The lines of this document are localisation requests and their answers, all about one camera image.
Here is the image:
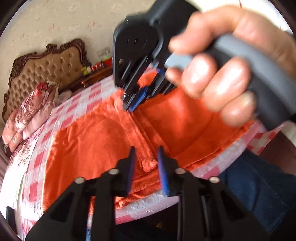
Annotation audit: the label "tufted brown headboard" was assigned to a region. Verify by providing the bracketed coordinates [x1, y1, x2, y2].
[2, 39, 91, 121]

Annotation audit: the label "right hand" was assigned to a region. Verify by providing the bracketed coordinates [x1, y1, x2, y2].
[166, 6, 295, 127]

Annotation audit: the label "red white checkered board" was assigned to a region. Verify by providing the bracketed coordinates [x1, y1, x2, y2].
[1, 77, 279, 240]

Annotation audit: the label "blue jeans leg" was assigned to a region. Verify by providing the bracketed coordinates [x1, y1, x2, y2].
[219, 150, 295, 237]

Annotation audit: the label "floral pillow stack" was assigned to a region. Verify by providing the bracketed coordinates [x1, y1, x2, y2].
[1, 82, 59, 152]

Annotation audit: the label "wooden nightstand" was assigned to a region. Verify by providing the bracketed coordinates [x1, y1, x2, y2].
[67, 66, 112, 92]

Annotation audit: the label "orange pants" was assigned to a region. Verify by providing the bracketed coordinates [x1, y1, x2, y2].
[43, 69, 255, 212]

